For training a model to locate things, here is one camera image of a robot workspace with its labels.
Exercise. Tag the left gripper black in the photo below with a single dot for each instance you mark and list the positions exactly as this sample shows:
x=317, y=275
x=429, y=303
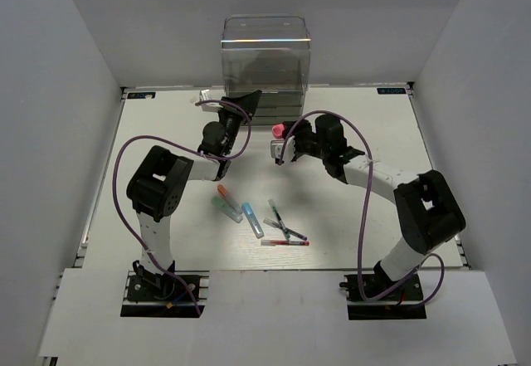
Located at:
x=247, y=102

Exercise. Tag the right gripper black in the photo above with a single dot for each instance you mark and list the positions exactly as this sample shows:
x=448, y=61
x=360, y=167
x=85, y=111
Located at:
x=301, y=127

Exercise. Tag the pink capped red stapler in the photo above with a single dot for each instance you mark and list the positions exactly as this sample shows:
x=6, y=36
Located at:
x=278, y=131

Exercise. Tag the clear acrylic drawer organizer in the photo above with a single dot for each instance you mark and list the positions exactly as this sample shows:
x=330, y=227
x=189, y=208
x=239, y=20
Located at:
x=271, y=53

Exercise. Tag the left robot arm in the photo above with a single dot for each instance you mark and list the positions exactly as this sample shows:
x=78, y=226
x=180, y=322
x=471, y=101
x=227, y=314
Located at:
x=157, y=186

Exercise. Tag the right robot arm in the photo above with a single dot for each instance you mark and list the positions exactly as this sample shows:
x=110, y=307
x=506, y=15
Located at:
x=427, y=210

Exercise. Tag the purple tipped pen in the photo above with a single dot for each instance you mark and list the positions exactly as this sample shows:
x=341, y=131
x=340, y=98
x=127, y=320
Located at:
x=293, y=233

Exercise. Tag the orange capped marker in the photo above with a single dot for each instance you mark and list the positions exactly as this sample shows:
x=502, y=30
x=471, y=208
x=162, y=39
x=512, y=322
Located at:
x=229, y=198

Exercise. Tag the blue capped marker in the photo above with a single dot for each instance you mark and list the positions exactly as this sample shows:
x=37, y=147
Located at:
x=253, y=221

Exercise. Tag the green grey pen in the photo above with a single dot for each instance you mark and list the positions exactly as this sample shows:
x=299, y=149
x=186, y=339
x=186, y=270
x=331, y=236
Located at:
x=278, y=217

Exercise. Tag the green capped marker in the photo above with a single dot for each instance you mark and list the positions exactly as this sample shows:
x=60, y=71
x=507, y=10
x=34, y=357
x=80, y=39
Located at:
x=226, y=209

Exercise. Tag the red pen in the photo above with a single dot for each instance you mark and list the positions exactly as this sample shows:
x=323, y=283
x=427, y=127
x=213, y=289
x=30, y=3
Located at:
x=267, y=242

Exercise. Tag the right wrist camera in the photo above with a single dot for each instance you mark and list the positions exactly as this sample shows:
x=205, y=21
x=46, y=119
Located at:
x=282, y=150

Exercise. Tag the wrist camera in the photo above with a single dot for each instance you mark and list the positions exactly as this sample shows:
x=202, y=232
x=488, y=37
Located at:
x=282, y=150
x=206, y=102

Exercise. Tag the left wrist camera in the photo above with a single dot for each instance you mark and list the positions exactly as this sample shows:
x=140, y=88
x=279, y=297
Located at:
x=206, y=102

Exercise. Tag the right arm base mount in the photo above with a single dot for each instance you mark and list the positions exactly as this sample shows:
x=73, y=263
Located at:
x=401, y=304

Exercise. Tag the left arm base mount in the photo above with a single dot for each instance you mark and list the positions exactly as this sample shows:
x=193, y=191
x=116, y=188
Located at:
x=143, y=300

